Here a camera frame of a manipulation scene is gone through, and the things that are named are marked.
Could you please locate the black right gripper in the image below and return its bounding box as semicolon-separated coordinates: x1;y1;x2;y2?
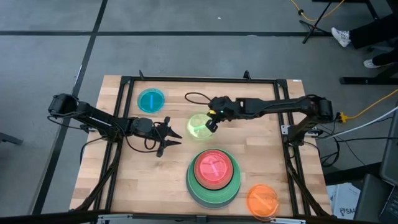
205;95;239;134

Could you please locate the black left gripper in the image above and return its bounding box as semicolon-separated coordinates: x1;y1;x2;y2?
129;116;183;158

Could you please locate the light green translucent plate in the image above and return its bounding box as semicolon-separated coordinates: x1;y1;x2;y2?
186;113;215;141

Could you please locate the red translucent plastic plate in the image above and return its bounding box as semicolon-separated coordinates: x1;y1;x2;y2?
193;149;234;190

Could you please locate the dark plastic plate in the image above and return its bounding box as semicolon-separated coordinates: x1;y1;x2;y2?
192;148;236;192

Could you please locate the green plastic plate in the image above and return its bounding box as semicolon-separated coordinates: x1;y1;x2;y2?
185;148;242;206

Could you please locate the orange translucent plastic plate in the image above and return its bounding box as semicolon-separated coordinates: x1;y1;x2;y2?
246;184;280;221

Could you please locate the teal translucent plastic plate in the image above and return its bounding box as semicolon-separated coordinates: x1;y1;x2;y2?
137;88;165;114

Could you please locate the large gray plastic plate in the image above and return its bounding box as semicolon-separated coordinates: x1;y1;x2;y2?
186;174;242;210

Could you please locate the black tripod stand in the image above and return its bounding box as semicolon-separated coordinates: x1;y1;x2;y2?
298;0;335;45

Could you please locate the black crossbar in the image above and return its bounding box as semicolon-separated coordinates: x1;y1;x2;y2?
0;210;398;224

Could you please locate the white printed paper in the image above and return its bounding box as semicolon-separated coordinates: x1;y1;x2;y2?
326;182;362;220

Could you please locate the person's white shoe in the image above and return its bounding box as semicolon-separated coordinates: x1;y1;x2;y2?
363;58;389;69
330;27;352;49

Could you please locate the gray stand foot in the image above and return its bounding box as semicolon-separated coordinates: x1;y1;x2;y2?
0;131;24;146

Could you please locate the black stand base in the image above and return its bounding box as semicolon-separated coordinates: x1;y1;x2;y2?
338;63;398;85

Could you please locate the dark gray laptop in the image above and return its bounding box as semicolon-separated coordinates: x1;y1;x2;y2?
353;173;398;224

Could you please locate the person's leg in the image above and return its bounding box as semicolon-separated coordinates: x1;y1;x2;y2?
348;14;398;50
371;48;398;67

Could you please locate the black looped cable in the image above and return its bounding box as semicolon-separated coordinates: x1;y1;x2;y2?
184;91;214;106

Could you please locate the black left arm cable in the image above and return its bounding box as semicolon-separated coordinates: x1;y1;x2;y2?
123;123;161;154

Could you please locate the black aluminium table frame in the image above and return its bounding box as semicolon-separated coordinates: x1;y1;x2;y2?
74;70;332;218

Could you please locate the silver camera mount bracket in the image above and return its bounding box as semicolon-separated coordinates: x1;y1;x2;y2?
96;213;307;224

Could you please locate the yellow extension cable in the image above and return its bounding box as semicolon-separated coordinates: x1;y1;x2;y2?
338;89;398;123

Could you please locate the white cable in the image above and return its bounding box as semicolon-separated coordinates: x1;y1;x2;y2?
323;106;398;140

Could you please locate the black floor cable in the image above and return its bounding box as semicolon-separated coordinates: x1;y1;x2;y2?
318;124;398;167

